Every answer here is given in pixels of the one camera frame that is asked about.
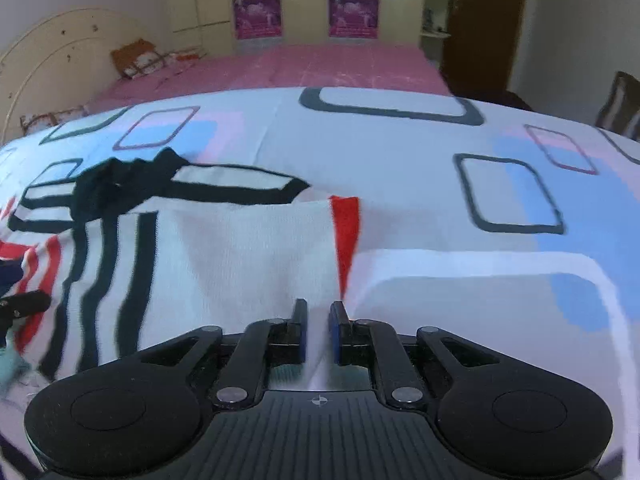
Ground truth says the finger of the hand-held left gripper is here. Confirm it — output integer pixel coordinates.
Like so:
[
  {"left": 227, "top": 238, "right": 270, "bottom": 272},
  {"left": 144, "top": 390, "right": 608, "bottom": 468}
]
[{"left": 0, "top": 291, "right": 52, "bottom": 322}]

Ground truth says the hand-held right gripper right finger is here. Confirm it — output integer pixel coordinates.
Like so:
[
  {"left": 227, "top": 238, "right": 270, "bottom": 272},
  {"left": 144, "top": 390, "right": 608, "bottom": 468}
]
[{"left": 329, "top": 301, "right": 501, "bottom": 411}]

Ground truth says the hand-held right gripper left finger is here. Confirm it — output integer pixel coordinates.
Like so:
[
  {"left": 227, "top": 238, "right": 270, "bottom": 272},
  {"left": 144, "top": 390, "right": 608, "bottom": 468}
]
[{"left": 132, "top": 299, "right": 308, "bottom": 411}]

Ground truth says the black white red striped sweater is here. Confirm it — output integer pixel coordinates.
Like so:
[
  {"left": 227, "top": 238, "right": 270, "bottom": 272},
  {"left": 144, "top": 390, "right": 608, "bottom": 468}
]
[{"left": 0, "top": 149, "right": 362, "bottom": 382}]

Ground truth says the navy cloth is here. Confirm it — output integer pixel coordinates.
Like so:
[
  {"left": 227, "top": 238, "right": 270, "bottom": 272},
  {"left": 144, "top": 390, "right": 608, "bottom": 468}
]
[{"left": 0, "top": 259, "right": 27, "bottom": 297}]

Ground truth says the teal cloth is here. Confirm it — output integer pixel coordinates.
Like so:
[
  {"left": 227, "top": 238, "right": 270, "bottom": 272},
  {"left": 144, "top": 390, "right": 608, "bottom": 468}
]
[{"left": 0, "top": 349, "right": 34, "bottom": 397}]

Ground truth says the geometric print bed blanket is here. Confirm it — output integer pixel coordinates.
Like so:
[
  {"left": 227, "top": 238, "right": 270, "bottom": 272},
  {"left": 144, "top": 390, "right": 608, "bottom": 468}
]
[{"left": 0, "top": 86, "right": 640, "bottom": 480}]

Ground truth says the floral pillow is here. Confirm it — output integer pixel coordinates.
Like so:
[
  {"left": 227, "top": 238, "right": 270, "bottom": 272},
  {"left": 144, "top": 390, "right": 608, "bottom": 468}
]
[
  {"left": 122, "top": 47, "right": 207, "bottom": 81},
  {"left": 20, "top": 105, "right": 92, "bottom": 137}
]

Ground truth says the cream wooden headboard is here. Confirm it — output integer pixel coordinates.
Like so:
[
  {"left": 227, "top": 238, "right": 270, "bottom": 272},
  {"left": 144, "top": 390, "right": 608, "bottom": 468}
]
[{"left": 0, "top": 7, "right": 151, "bottom": 145}]

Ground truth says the orange pillow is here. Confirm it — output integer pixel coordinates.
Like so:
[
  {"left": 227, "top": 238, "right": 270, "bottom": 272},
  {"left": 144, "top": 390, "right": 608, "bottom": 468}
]
[{"left": 110, "top": 39, "right": 166, "bottom": 80}]

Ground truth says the pink bedspread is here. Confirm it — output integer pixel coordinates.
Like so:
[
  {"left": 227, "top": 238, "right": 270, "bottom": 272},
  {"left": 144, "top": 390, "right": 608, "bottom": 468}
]
[{"left": 84, "top": 42, "right": 455, "bottom": 117}]

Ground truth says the cream wardrobe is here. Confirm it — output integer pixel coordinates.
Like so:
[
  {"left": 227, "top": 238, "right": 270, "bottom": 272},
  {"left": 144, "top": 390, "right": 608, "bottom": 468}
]
[{"left": 160, "top": 0, "right": 427, "bottom": 55}]

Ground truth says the cream corner shelf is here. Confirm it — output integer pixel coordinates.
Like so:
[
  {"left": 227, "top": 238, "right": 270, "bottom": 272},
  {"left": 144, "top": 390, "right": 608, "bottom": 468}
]
[{"left": 419, "top": 0, "right": 457, "bottom": 63}]

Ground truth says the brown wooden door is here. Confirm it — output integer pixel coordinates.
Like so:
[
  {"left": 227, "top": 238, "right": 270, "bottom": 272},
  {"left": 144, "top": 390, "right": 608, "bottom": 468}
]
[{"left": 439, "top": 0, "right": 531, "bottom": 95}]

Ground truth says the brown wooden chair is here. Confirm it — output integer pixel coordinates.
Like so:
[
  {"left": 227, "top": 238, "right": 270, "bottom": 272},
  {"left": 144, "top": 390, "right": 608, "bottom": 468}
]
[{"left": 595, "top": 71, "right": 640, "bottom": 142}]

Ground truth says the magenta wall poster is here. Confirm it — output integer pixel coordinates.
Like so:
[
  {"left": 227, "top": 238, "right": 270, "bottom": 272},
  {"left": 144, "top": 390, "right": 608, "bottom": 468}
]
[
  {"left": 328, "top": 0, "right": 380, "bottom": 39},
  {"left": 232, "top": 0, "right": 282, "bottom": 40}
]

